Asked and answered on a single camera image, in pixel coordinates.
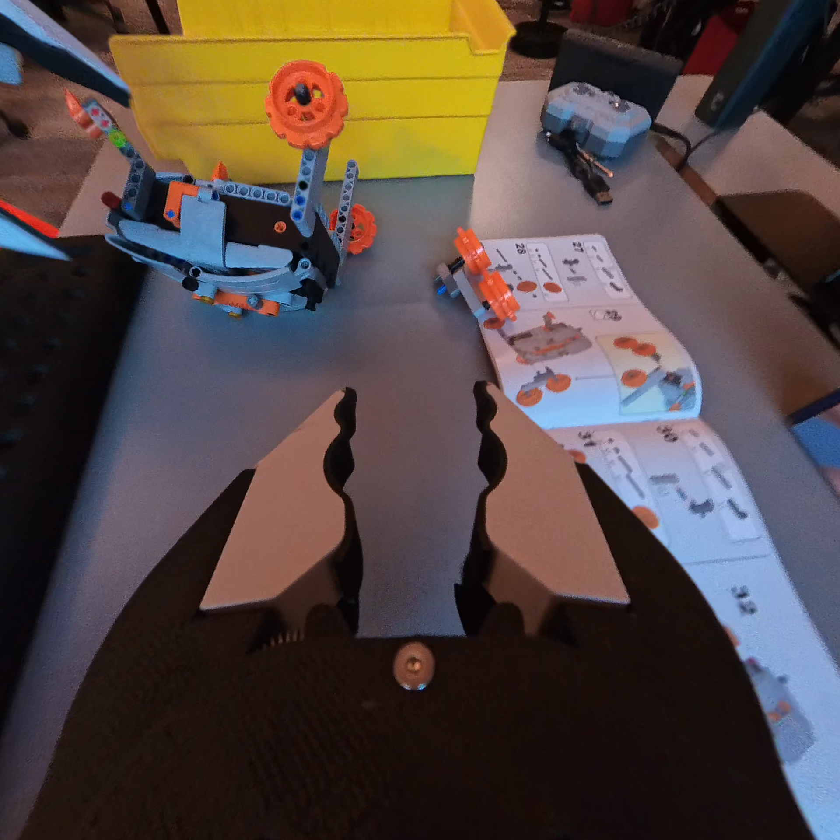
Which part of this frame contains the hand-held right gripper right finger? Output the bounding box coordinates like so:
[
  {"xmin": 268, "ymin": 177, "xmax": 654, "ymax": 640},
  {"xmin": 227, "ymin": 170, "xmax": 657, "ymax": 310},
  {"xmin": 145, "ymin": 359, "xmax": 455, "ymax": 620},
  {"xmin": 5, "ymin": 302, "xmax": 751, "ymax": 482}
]
[{"xmin": 455, "ymin": 381, "xmax": 631, "ymax": 636}]

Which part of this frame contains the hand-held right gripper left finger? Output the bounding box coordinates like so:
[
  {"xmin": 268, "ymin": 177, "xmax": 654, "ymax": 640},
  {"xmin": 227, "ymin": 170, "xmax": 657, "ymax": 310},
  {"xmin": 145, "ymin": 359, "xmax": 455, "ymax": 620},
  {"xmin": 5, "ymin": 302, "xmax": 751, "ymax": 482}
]
[{"xmin": 199, "ymin": 387, "xmax": 363, "ymax": 636}]

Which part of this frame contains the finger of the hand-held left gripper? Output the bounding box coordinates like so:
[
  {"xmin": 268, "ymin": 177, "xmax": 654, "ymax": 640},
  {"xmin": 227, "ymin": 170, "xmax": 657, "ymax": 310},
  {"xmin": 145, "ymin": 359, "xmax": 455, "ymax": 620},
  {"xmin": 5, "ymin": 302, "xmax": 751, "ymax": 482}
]
[
  {"xmin": 0, "ymin": 199, "xmax": 73, "ymax": 261},
  {"xmin": 0, "ymin": 0, "xmax": 133, "ymax": 107}
]

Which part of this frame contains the grey orange brick robot model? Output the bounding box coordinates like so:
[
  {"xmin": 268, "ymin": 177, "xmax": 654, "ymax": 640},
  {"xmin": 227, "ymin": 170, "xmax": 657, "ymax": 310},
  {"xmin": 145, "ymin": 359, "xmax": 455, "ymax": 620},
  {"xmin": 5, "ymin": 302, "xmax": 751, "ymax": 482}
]
[{"xmin": 64, "ymin": 60, "xmax": 379, "ymax": 320}]

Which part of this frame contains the grey bracket with orange wheels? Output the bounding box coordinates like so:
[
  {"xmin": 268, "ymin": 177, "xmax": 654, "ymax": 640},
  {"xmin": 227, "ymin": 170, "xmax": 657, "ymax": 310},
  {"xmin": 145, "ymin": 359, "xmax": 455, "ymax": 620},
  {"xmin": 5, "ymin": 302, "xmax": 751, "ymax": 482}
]
[{"xmin": 433, "ymin": 226, "xmax": 521, "ymax": 324}]

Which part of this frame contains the open white instruction booklet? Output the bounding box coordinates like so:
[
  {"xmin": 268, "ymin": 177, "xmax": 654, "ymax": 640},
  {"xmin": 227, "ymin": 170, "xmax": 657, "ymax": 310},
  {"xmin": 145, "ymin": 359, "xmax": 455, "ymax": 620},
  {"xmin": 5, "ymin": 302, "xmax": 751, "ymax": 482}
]
[{"xmin": 479, "ymin": 233, "xmax": 840, "ymax": 840}]

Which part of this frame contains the black perforated chair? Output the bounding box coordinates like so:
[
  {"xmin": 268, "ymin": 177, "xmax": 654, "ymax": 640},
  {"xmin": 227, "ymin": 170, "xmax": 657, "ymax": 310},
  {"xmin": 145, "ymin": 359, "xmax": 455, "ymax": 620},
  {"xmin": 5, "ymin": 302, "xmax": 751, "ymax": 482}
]
[{"xmin": 0, "ymin": 235, "xmax": 147, "ymax": 723}]

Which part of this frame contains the blue toy kit box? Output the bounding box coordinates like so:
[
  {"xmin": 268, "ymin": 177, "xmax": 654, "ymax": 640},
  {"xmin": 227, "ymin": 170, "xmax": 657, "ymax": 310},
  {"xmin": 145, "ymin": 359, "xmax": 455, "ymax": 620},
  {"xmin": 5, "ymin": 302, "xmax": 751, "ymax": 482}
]
[{"xmin": 787, "ymin": 387, "xmax": 840, "ymax": 493}]

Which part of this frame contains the yellow plastic bin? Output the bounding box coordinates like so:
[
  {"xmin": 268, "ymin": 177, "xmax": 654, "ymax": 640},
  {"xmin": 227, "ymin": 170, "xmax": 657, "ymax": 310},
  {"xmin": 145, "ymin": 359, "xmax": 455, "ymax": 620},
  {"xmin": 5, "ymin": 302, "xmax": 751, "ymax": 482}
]
[{"xmin": 108, "ymin": 0, "xmax": 516, "ymax": 185}]

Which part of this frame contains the black case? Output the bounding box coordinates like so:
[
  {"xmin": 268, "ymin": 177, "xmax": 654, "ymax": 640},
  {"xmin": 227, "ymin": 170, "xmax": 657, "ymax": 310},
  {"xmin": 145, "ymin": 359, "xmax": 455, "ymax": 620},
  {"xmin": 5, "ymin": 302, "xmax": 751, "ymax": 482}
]
[{"xmin": 550, "ymin": 29, "xmax": 685, "ymax": 122}]

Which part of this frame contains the black round floor base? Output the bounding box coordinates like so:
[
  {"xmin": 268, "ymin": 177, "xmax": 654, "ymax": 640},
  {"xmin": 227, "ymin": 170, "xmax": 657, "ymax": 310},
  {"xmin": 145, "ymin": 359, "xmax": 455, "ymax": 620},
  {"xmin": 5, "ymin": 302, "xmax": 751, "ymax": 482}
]
[{"xmin": 511, "ymin": 0, "xmax": 568, "ymax": 58}]

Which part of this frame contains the black bar-shaped device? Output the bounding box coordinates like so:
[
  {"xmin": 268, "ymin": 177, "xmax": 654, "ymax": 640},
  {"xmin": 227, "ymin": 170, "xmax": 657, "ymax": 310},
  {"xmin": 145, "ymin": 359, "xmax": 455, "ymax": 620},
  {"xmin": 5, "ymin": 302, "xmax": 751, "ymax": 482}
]
[{"xmin": 696, "ymin": 0, "xmax": 831, "ymax": 129}]

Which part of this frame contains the red object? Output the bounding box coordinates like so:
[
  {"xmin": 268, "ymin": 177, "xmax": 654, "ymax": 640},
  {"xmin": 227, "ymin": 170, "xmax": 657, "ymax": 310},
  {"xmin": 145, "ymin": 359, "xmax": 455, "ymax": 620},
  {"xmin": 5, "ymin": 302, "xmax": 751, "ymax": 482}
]
[{"xmin": 682, "ymin": 0, "xmax": 749, "ymax": 56}]

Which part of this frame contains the black usb cable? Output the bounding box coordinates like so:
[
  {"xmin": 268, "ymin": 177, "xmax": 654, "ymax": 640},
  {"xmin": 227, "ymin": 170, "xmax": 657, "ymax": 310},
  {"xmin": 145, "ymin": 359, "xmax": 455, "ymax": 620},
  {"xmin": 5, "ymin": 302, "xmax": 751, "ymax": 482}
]
[{"xmin": 545, "ymin": 128, "xmax": 614, "ymax": 206}]

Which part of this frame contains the black power cable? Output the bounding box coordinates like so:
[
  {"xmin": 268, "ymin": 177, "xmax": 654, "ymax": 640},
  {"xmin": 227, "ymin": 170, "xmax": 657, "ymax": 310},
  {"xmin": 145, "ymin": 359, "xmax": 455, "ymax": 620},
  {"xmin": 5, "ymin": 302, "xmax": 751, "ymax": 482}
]
[{"xmin": 646, "ymin": 121, "xmax": 729, "ymax": 173}]

